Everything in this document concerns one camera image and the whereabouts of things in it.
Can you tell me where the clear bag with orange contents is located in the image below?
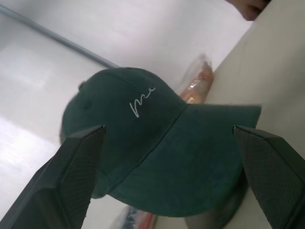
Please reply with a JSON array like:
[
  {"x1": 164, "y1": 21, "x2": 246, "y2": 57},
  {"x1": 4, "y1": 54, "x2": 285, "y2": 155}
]
[{"x1": 179, "y1": 53, "x2": 216, "y2": 104}]

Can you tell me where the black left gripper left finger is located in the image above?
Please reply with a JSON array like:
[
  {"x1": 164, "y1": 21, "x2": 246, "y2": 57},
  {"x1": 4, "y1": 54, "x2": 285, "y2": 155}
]
[{"x1": 0, "y1": 125, "x2": 106, "y2": 229}]

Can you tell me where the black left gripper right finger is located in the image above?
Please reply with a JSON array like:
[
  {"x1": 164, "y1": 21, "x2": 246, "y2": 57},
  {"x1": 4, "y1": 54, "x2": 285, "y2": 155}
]
[{"x1": 233, "y1": 125, "x2": 305, "y2": 229}]

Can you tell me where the person's bare hand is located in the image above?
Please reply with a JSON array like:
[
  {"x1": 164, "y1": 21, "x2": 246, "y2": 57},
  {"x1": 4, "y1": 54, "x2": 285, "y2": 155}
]
[{"x1": 225, "y1": 0, "x2": 271, "y2": 22}]

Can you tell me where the dark green baseball cap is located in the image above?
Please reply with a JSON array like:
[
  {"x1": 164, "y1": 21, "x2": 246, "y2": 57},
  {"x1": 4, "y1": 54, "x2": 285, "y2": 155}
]
[{"x1": 58, "y1": 67, "x2": 262, "y2": 219}]

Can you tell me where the grey metal rail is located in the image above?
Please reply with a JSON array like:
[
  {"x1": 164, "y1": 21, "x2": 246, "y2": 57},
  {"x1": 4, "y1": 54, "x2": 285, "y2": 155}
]
[{"x1": 0, "y1": 4, "x2": 120, "y2": 69}]

